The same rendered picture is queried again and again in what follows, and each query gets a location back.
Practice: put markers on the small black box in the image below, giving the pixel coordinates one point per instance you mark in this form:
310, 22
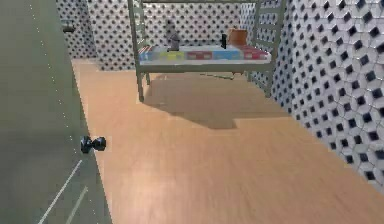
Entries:
224, 41

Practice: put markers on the black round door knob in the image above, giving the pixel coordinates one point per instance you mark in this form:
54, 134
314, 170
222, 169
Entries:
93, 144

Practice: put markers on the dark wall fixture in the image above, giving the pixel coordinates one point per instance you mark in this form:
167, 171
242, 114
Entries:
68, 28

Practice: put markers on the grey metal frame bed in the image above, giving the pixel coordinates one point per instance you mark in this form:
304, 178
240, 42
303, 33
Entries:
203, 61

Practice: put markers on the brown orange pillow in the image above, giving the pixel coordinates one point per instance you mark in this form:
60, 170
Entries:
237, 36

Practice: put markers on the grey-green room door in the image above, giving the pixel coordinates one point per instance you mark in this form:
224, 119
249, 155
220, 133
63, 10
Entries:
33, 116

